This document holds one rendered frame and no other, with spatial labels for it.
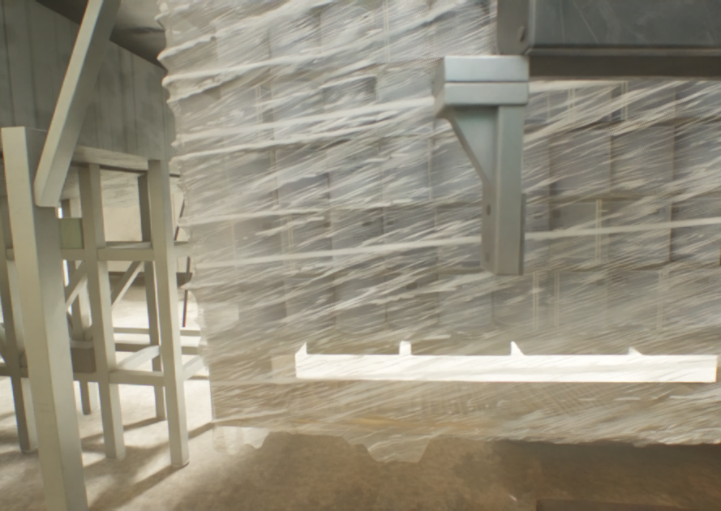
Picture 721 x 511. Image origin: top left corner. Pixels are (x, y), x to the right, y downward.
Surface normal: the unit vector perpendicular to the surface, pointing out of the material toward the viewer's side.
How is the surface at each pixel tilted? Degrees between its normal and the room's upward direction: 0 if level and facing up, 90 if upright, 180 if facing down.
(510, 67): 90
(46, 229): 90
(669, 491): 0
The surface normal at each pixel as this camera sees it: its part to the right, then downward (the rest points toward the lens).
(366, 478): -0.01, -0.99
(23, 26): 0.99, 0.00
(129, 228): -0.14, 0.12
